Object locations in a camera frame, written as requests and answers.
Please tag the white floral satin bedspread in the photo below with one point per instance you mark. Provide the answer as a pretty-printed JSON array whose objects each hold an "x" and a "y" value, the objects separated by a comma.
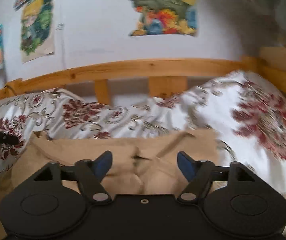
[{"x": 247, "y": 113}]

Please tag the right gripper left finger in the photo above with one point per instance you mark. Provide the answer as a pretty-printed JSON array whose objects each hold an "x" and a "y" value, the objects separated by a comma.
[{"x": 56, "y": 200}]

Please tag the wooden bed frame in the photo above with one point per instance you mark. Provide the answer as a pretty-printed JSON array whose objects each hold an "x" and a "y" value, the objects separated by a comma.
[{"x": 165, "y": 76}]

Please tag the white wall conduit pipe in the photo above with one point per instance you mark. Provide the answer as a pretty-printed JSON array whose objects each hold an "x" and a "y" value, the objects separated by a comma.
[{"x": 60, "y": 30}]

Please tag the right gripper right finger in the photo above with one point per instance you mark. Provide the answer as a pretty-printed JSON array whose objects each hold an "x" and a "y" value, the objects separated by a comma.
[{"x": 232, "y": 200}]

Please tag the colourful landscape poster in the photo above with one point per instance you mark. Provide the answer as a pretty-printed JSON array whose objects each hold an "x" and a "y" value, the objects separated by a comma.
[{"x": 165, "y": 17}]

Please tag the tan zip hooded jacket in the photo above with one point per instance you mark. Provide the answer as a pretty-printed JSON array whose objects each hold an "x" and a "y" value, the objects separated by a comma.
[{"x": 140, "y": 166}]

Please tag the plastic wrapped bedding bundle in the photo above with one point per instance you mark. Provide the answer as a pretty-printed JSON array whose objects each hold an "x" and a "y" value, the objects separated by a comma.
[{"x": 278, "y": 7}]

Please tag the anime character green poster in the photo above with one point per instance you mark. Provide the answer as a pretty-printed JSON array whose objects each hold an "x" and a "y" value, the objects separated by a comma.
[{"x": 37, "y": 32}]

